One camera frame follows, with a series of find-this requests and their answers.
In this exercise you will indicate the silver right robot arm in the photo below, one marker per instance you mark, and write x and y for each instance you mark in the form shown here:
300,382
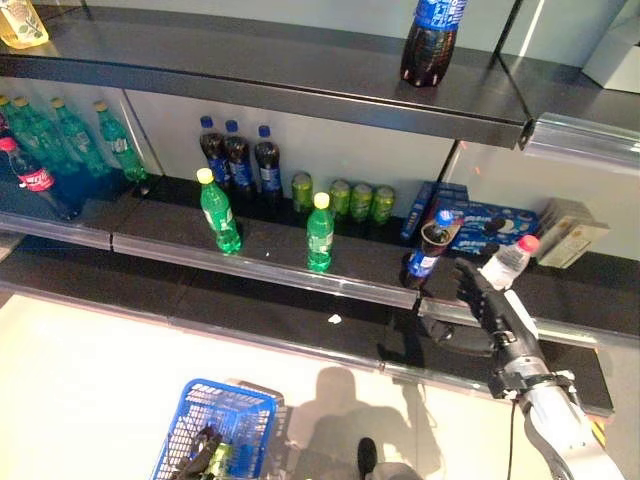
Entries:
565,430

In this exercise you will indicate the large cola bottle blue label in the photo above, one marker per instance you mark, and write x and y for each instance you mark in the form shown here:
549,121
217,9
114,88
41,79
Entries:
430,45

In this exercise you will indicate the dark cola bottle red label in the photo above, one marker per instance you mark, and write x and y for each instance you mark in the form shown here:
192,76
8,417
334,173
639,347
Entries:
35,180

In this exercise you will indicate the white carton box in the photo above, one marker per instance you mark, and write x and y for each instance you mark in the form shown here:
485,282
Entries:
615,60

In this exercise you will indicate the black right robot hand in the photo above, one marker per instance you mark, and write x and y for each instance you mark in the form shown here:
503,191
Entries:
505,325

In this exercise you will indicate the beige carton box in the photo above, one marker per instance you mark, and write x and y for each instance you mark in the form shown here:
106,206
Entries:
570,235

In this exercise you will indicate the green soda can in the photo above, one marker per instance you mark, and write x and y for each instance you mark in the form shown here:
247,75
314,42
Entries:
222,457
384,206
340,200
302,195
361,204

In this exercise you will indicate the blue plastic shopping basket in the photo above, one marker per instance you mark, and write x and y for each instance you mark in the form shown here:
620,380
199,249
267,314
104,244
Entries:
200,400

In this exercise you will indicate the white paper scrap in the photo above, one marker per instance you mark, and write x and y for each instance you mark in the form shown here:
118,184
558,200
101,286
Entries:
335,319

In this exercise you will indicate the blue cookie box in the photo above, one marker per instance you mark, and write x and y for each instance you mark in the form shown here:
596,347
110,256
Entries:
500,220
415,215

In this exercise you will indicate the black shelf base plinth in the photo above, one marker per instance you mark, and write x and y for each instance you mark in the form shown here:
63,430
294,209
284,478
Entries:
250,305

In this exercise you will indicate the grey right robot leg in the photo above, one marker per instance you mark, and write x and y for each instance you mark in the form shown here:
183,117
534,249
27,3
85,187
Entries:
367,455

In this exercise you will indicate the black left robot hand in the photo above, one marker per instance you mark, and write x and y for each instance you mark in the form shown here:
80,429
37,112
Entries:
197,460

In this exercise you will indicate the large yellow tea bottle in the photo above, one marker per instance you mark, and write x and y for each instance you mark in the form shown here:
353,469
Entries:
20,25

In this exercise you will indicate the clear bottle red cap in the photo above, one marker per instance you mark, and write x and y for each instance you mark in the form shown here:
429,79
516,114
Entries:
510,260

